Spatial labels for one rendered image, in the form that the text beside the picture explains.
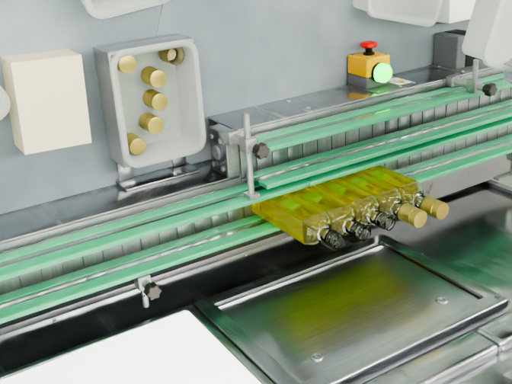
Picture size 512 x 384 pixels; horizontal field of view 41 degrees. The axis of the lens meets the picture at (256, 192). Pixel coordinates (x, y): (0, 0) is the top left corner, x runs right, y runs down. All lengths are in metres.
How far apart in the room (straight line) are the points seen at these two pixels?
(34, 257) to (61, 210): 0.15
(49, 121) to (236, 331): 0.49
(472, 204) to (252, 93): 0.64
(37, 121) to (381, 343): 0.70
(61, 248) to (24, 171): 0.20
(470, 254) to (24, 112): 0.95
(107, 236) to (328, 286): 0.43
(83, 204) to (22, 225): 0.12
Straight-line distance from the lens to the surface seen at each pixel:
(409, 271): 1.39
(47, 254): 1.20
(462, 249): 1.57
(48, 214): 1.31
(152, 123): 1.33
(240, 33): 1.46
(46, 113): 1.25
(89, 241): 1.22
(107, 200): 1.33
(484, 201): 1.80
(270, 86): 1.52
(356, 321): 1.24
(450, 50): 1.77
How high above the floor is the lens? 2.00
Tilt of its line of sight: 53 degrees down
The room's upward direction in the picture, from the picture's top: 120 degrees clockwise
